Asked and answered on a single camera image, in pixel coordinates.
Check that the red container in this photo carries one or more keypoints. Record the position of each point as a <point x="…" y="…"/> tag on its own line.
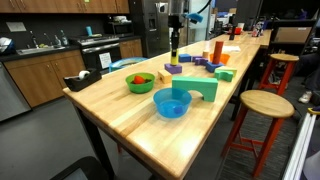
<point x="238" y="30"/>

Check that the red cylinder block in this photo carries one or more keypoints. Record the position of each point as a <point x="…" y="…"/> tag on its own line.
<point x="218" y="53"/>

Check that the black tape dispenser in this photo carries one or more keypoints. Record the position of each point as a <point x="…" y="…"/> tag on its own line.
<point x="83" y="83"/>

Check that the wooden sink base cabinets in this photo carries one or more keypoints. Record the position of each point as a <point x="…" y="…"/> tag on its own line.
<point x="40" y="80"/>

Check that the green plastic bowl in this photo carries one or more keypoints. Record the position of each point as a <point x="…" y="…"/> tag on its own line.
<point x="140" y="88"/>

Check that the steel faucet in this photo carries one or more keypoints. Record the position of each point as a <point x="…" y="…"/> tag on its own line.
<point x="34" y="41"/>

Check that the large teal arch block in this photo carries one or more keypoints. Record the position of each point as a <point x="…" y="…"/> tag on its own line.
<point x="206" y="88"/>

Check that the blue round chair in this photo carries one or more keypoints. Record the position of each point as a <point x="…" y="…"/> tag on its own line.
<point x="123" y="62"/>

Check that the white paper sign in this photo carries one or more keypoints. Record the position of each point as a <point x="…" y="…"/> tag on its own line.
<point x="105" y="60"/>

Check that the blue plastic bowl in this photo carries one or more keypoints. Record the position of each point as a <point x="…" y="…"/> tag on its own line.
<point x="166" y="108"/>

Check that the small blue block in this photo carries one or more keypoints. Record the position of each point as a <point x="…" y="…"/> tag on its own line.
<point x="178" y="109"/>

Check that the black shelf cart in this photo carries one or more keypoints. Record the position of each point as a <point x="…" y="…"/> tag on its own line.
<point x="271" y="33"/>

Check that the black microwave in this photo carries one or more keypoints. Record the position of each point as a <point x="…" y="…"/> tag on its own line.
<point x="121" y="28"/>

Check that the stacked white bowls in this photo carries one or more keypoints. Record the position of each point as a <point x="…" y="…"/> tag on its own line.
<point x="120" y="18"/>

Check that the white tape roll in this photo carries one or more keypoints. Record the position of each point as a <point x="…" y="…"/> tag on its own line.
<point x="83" y="73"/>

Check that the stacked cardboard boxes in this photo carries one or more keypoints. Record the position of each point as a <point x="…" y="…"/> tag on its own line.
<point x="185" y="36"/>

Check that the yellow-green triangle block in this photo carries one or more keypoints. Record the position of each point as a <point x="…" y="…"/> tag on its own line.
<point x="231" y="69"/>

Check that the tan cylinder block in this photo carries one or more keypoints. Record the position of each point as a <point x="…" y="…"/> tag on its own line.
<point x="205" y="54"/>

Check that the purple rectangular block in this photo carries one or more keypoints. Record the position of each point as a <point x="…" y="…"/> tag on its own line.
<point x="196" y="58"/>

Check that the white cup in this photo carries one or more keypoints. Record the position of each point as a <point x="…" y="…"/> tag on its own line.
<point x="240" y="26"/>

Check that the purple square block with hole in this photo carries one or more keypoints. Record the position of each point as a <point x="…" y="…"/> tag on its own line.
<point x="173" y="69"/>

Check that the white metal frame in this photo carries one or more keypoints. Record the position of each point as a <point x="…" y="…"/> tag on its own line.
<point x="300" y="150"/>

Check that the steel refrigerator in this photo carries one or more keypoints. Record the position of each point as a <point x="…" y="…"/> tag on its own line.
<point x="140" y="33"/>

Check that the wooden stool red legs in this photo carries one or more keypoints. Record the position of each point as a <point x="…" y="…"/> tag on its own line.
<point x="283" y="57"/>
<point x="266" y="103"/>

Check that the white blue round object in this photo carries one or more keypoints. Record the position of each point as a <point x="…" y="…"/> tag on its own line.
<point x="6" y="44"/>

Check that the white sneaker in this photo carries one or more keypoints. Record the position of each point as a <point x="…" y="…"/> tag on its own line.
<point x="305" y="97"/>

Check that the red ball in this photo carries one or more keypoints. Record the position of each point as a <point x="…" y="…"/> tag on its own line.
<point x="139" y="79"/>

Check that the narrow wooden base cabinet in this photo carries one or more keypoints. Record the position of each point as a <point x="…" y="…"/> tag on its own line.
<point x="130" y="48"/>

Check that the blue square base block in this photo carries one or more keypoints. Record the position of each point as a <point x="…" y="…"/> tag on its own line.
<point x="213" y="67"/>

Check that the person leg dark trousers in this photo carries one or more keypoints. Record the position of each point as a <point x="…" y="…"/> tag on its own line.
<point x="311" y="73"/>

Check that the blue cup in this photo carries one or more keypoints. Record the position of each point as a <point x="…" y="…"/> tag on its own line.
<point x="89" y="30"/>

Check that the colourful toy figure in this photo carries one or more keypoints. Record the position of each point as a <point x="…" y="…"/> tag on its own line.
<point x="257" y="30"/>

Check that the cardboard box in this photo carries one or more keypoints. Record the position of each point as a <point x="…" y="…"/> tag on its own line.
<point x="292" y="35"/>

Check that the purple arch block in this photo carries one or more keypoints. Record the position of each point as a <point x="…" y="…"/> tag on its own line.
<point x="201" y="61"/>

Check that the steel dishwasher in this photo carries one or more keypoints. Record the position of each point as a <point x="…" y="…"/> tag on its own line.
<point x="11" y="96"/>

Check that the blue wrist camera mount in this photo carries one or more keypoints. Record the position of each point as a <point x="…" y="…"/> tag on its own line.
<point x="195" y="17"/>

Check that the clear soap bottle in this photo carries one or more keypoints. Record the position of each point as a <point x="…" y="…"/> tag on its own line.
<point x="64" y="38"/>
<point x="57" y="40"/>

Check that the blue foam block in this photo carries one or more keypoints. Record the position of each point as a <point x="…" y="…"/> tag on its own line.
<point x="185" y="58"/>

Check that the small teal arch block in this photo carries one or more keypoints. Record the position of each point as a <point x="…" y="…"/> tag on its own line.
<point x="224" y="76"/>

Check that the steel stove oven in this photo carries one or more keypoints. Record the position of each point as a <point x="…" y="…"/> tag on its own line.
<point x="93" y="46"/>

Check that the black table frame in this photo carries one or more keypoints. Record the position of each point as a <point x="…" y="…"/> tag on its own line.
<point x="96" y="140"/>

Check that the steel sink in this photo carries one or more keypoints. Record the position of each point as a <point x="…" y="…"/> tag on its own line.
<point x="36" y="50"/>

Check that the white wall plate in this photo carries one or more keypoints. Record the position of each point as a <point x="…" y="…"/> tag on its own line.
<point x="15" y="26"/>

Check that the wooden wall cabinets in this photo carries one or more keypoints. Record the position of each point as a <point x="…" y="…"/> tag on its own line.
<point x="50" y="5"/>

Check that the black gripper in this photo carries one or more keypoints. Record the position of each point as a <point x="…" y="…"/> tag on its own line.
<point x="175" y="22"/>

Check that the black bottle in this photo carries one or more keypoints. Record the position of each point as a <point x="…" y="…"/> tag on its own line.
<point x="232" y="33"/>

